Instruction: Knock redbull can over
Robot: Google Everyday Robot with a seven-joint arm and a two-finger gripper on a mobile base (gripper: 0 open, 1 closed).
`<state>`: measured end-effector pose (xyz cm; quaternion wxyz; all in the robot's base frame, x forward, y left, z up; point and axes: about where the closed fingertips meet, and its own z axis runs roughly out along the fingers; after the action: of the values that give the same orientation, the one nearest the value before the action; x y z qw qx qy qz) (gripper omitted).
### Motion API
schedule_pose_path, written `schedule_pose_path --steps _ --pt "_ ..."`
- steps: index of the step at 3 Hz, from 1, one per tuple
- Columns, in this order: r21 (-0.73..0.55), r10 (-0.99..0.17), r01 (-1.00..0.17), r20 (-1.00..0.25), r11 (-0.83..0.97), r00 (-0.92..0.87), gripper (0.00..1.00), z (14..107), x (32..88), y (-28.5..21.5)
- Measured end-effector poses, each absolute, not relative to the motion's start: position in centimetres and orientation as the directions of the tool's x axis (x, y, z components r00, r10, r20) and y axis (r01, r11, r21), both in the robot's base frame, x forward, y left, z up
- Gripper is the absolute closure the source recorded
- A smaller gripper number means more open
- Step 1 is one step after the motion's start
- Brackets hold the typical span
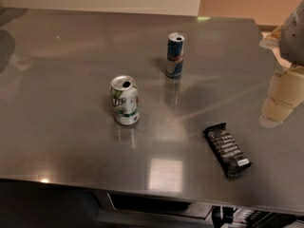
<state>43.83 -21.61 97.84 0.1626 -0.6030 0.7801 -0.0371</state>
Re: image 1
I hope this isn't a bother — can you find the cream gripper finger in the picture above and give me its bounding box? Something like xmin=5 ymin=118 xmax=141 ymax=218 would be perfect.
xmin=259 ymin=66 xmax=304 ymax=128
xmin=259 ymin=26 xmax=282 ymax=49

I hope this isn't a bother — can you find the blue silver Red Bull can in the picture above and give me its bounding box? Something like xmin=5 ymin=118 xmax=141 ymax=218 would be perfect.
xmin=166 ymin=31 xmax=186 ymax=78

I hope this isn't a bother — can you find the black snack bar wrapper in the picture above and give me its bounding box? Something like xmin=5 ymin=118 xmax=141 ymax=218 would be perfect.
xmin=203 ymin=123 xmax=252 ymax=178

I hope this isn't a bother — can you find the black drawer under table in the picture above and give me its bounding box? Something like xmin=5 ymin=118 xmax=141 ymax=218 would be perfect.
xmin=94 ymin=190 xmax=213 ymax=221

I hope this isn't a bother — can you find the white green soda can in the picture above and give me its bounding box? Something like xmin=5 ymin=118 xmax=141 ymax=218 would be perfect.
xmin=110 ymin=75 xmax=140 ymax=125

